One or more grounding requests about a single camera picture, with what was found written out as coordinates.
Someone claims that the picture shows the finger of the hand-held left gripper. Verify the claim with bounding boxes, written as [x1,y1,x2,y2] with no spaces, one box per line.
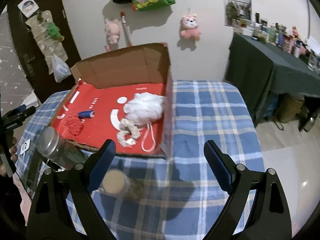
[5,106,37,125]
[12,104,28,114]

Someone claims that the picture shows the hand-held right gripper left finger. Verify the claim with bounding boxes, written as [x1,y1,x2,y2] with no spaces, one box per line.
[26,139,118,240]

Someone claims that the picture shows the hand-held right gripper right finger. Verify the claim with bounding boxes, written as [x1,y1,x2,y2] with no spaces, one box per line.
[203,140,293,240]

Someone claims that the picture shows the cream braided rope toy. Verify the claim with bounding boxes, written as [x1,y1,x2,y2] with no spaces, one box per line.
[117,119,140,148]

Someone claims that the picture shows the red mesh bath pouf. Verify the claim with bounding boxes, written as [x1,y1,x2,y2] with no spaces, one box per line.
[64,114,84,136]

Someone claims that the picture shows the cardboard box red inside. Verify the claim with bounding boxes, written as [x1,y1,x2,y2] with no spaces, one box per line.
[49,42,173,159]

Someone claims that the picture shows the white mesh bath pouf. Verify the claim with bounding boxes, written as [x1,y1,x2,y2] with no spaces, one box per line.
[124,92,167,153]

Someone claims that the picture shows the person's left forearm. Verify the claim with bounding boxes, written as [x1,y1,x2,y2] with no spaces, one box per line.
[0,175,28,230]

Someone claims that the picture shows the person's left hand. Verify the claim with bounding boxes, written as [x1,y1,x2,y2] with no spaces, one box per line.
[9,146,19,163]

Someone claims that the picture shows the white board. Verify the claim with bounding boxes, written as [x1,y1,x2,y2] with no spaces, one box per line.
[24,90,42,108]

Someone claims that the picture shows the small clear jar yellow capsules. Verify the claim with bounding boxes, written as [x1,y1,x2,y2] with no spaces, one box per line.
[99,169,148,202]

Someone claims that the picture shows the white cartoon sticker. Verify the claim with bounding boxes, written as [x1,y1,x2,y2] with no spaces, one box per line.
[21,139,32,155]

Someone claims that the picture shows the blue plaid blanket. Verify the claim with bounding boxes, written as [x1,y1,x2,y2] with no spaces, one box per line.
[14,80,265,240]

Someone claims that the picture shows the large glass jar dark contents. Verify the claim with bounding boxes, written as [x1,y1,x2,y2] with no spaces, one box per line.
[37,126,88,172]

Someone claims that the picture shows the black flat board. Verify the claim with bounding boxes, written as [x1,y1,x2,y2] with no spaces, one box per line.
[24,150,50,193]

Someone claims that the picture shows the clear plastic bag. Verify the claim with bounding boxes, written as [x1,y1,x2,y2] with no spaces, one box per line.
[51,54,72,83]

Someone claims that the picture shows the beige hanging organizer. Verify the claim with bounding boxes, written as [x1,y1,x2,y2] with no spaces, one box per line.
[25,10,69,65]

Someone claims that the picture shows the dark brown door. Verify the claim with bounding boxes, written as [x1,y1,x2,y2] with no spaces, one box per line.
[6,0,82,92]

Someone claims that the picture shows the green plush toy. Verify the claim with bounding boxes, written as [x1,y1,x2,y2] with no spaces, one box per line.
[46,22,65,42]

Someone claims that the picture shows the olive green bag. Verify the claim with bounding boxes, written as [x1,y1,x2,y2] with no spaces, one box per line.
[274,95,304,130]

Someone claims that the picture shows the table with dark green cloth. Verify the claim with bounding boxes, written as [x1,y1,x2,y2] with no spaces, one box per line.
[224,32,320,128]

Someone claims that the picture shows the pink pig plush toy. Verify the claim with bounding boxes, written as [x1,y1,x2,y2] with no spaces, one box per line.
[104,18,121,52]

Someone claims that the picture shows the red-capped tube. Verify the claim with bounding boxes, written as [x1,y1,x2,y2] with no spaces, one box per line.
[120,11,132,47]

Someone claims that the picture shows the pink plush toy white face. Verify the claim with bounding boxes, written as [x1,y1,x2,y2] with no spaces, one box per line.
[179,14,202,40]

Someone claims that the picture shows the row of bottles and boxes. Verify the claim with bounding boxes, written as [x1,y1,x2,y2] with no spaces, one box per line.
[241,12,320,72]

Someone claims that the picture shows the metal door handle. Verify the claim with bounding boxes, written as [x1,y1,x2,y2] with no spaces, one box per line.
[22,54,35,77]

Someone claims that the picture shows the wall rack with small items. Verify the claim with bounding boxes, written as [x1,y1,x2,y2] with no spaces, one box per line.
[224,0,252,28]

